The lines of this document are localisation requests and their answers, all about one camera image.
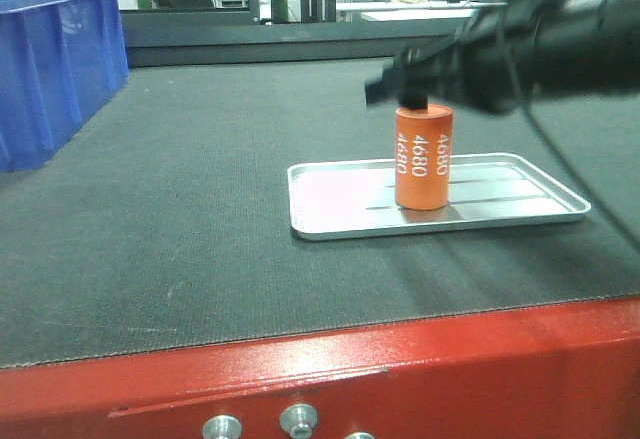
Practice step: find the blue plastic crate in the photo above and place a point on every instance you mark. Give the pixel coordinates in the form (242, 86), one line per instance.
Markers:
(61, 62)

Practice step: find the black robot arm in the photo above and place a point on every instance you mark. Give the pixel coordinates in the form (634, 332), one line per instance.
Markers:
(571, 47)

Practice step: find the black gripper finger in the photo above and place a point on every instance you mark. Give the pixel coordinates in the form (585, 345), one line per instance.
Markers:
(414, 100)

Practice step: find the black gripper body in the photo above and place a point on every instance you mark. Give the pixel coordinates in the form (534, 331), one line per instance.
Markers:
(476, 67)

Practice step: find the silver bolt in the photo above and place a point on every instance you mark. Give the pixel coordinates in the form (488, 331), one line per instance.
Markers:
(222, 427)
(298, 421)

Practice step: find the silver metal tray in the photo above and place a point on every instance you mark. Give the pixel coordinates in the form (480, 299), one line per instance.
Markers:
(355, 199)

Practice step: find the red conveyor frame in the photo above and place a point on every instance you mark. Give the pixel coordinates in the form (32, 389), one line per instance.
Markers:
(561, 371)

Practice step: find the silver bolt left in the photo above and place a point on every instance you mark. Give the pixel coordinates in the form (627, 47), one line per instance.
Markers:
(222, 427)

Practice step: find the orange cylindrical capacitor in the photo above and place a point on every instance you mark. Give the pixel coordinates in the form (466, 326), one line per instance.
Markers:
(423, 156)

